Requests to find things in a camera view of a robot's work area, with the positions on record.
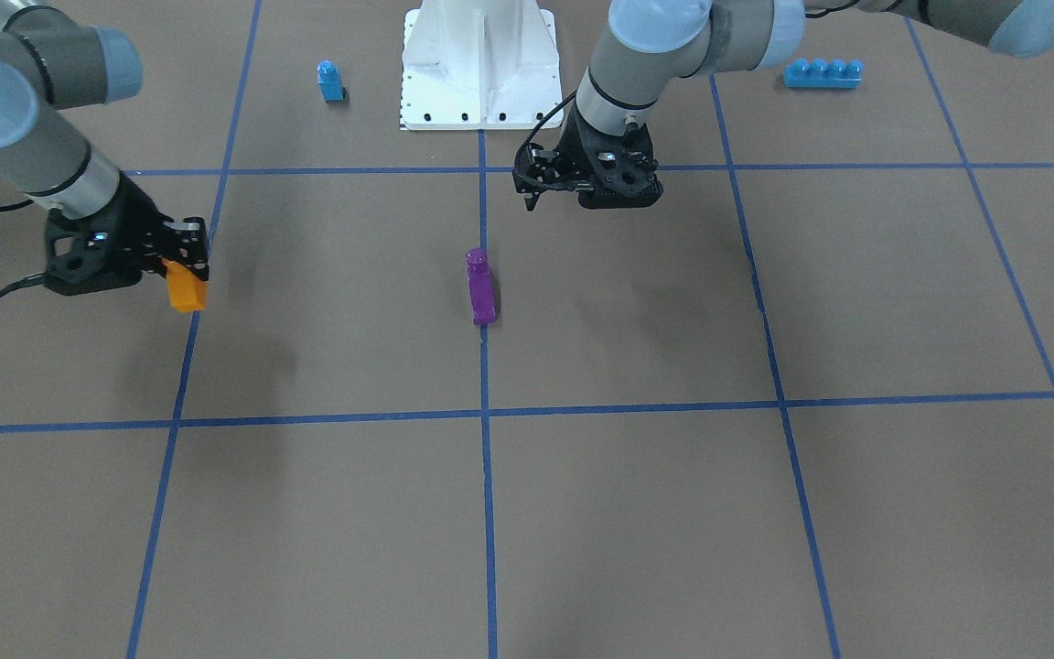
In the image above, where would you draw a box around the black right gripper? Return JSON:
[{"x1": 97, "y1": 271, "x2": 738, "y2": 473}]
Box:
[{"x1": 42, "y1": 174, "x2": 210, "y2": 296}]

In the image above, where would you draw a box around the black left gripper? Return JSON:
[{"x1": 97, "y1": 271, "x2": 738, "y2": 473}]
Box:
[{"x1": 513, "y1": 117, "x2": 664, "y2": 212}]

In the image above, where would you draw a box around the orange trapezoid block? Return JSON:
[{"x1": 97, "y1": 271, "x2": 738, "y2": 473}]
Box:
[{"x1": 163, "y1": 260, "x2": 208, "y2": 314}]

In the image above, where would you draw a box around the purple trapezoid block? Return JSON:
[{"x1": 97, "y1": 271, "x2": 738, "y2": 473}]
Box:
[{"x1": 465, "y1": 247, "x2": 497, "y2": 326}]

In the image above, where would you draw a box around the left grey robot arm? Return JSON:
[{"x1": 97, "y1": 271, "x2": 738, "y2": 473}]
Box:
[{"x1": 511, "y1": 1, "x2": 1054, "y2": 211}]

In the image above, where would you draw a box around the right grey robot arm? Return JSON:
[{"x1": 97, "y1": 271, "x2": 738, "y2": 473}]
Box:
[{"x1": 0, "y1": 1, "x2": 210, "y2": 311}]

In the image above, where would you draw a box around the small blue block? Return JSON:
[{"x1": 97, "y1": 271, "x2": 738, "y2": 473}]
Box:
[{"x1": 317, "y1": 59, "x2": 347, "y2": 102}]

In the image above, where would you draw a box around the long blue studded block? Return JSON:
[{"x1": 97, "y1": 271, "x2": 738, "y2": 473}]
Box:
[{"x1": 782, "y1": 58, "x2": 865, "y2": 91}]

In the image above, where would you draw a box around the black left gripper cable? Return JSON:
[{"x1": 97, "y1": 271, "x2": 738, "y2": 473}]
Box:
[{"x1": 513, "y1": 92, "x2": 578, "y2": 198}]

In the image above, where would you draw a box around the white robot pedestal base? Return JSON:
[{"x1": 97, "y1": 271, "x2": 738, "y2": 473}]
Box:
[{"x1": 399, "y1": 1, "x2": 564, "y2": 131}]

